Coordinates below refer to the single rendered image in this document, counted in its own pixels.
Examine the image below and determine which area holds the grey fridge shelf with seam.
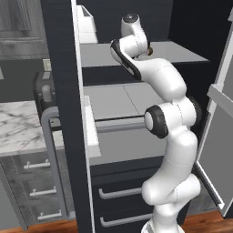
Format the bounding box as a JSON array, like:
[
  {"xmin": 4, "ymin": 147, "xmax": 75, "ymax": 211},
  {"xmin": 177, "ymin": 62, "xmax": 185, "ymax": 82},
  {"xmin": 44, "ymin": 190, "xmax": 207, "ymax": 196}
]
[{"xmin": 83, "ymin": 81, "xmax": 167, "ymax": 121}]

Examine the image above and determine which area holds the grey fridge crisper drawer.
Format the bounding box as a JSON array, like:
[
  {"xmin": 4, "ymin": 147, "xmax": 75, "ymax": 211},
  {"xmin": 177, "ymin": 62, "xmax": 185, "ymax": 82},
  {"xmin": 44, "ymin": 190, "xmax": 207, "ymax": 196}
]
[{"xmin": 89, "ymin": 116, "xmax": 168, "ymax": 167}]

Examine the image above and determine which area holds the grey counter drawer front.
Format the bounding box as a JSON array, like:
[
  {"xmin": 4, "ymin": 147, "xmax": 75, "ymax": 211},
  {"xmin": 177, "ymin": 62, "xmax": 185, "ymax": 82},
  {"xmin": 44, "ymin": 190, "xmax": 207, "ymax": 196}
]
[
  {"xmin": 26, "ymin": 201, "xmax": 66, "ymax": 226},
  {"xmin": 18, "ymin": 177, "xmax": 59, "ymax": 205},
  {"xmin": 10, "ymin": 152, "xmax": 53, "ymax": 180}
]

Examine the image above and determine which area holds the grey-lined fridge door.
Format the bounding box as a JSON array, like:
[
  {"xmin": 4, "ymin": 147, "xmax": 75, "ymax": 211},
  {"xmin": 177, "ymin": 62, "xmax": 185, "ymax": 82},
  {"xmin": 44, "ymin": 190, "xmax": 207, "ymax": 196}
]
[{"xmin": 193, "ymin": 6, "xmax": 233, "ymax": 220}]

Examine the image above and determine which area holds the dark fridge body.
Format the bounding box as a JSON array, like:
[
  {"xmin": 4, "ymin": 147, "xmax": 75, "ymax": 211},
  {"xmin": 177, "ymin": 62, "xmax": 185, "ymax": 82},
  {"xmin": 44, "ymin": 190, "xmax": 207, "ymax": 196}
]
[{"xmin": 71, "ymin": 0, "xmax": 233, "ymax": 233}]

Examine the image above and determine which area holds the long white door bin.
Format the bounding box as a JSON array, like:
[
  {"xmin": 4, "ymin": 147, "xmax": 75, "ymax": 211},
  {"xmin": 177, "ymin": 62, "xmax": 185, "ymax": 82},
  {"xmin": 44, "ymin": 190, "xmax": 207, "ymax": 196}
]
[{"xmin": 83, "ymin": 95, "xmax": 103, "ymax": 159}]

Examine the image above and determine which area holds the dark freezer drawer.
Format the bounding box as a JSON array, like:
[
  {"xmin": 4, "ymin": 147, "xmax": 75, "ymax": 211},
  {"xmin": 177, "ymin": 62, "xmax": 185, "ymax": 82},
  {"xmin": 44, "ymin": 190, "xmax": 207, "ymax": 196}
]
[
  {"xmin": 92, "ymin": 202, "xmax": 190, "ymax": 233},
  {"xmin": 90, "ymin": 173, "xmax": 165, "ymax": 208}
]

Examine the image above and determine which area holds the small white door bin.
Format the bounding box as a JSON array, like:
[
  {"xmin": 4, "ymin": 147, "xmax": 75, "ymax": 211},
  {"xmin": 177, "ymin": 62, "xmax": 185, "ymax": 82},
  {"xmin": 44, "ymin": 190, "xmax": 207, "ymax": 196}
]
[{"xmin": 76, "ymin": 4, "xmax": 99, "ymax": 45}]

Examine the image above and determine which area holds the grey door bin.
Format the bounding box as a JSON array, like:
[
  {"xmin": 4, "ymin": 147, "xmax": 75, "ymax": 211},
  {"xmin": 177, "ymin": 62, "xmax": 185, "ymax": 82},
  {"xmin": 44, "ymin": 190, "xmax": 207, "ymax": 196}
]
[{"xmin": 207, "ymin": 83, "xmax": 233, "ymax": 114}]

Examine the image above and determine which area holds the dark fridge door with handle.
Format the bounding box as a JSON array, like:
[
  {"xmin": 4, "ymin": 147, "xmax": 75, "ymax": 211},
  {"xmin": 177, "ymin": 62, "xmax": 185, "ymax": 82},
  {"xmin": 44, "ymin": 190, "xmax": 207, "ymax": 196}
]
[{"xmin": 40, "ymin": 0, "xmax": 103, "ymax": 233}]

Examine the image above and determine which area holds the grey fridge door handle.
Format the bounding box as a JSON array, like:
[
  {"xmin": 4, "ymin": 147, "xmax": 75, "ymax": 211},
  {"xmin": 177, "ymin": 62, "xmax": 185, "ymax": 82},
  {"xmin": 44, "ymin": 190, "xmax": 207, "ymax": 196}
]
[{"xmin": 40, "ymin": 106, "xmax": 76, "ymax": 220}]

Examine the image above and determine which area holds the grey freezer drawer handle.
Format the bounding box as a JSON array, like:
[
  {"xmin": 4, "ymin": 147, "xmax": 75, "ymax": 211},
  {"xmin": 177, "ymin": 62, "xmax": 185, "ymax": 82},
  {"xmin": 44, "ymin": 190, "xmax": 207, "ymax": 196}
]
[
  {"xmin": 99, "ymin": 212, "xmax": 155, "ymax": 228},
  {"xmin": 97, "ymin": 187, "xmax": 144, "ymax": 200}
]

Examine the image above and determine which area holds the white wall outlet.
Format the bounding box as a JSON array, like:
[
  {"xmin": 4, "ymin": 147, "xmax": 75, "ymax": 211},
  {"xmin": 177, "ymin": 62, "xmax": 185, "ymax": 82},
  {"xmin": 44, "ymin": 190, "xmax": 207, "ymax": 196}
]
[{"xmin": 42, "ymin": 58, "xmax": 53, "ymax": 73}]

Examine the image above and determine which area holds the white drawer handle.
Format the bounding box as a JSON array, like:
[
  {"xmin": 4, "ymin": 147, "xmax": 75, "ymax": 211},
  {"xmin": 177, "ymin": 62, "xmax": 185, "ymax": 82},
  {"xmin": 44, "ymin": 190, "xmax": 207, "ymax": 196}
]
[
  {"xmin": 23, "ymin": 159, "xmax": 52, "ymax": 170},
  {"xmin": 36, "ymin": 209, "xmax": 63, "ymax": 221},
  {"xmin": 28, "ymin": 186, "xmax": 58, "ymax": 198}
]

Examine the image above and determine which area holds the grey wall cupboard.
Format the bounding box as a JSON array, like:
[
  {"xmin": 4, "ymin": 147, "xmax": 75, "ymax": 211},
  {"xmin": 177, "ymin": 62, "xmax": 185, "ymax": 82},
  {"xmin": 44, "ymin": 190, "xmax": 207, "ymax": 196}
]
[{"xmin": 0, "ymin": 0, "xmax": 50, "ymax": 61}]

